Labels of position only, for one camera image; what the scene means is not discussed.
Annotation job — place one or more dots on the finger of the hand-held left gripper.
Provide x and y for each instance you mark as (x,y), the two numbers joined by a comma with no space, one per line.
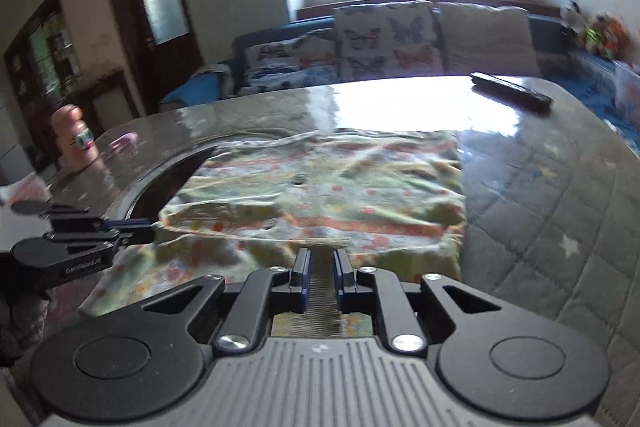
(125,223)
(140,236)

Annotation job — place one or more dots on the floral yellow child's garment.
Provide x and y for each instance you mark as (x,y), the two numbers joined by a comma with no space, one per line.
(325,192)

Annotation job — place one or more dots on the dark wooden side table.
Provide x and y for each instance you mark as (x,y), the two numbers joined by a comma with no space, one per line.
(107,94)

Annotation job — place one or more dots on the orange plush toy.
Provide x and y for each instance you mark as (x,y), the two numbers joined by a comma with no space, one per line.
(616,36)

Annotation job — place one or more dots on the small pink toy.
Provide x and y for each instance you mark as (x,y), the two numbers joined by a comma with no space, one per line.
(124,144)

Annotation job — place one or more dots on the brown plush toy yellow vest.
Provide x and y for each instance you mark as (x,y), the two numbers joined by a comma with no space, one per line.
(595,36)

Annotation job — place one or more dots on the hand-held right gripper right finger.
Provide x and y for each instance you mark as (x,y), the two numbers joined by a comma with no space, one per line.
(344,277)

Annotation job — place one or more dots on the clear plastic storage box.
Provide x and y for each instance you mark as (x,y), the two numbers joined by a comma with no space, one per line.
(629,94)

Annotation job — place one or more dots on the flat butterfly print pillow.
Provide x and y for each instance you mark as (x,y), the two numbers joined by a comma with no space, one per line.
(290,59)

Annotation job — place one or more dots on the upright butterfly print pillow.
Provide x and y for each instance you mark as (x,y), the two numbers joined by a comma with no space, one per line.
(390,37)

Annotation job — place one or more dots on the glass-fronted cabinet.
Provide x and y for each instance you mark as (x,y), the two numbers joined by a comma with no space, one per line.
(42,67)

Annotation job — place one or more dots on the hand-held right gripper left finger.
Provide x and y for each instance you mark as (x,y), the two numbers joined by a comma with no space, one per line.
(299,277)

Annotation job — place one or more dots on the round built-in hotplate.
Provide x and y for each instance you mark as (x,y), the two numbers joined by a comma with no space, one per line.
(150,192)

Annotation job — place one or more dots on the dark wooden door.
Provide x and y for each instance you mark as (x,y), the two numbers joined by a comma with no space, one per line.
(150,22)

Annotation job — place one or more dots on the black remote control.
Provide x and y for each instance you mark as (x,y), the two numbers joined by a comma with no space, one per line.
(510,89)

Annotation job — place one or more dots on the blue sofa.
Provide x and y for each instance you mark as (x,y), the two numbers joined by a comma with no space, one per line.
(550,37)

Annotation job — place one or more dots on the pink bottle with eyes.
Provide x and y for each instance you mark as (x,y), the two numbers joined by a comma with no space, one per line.
(75,137)

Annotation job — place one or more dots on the beige pillow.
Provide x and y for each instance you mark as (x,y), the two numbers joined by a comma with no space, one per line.
(487,39)

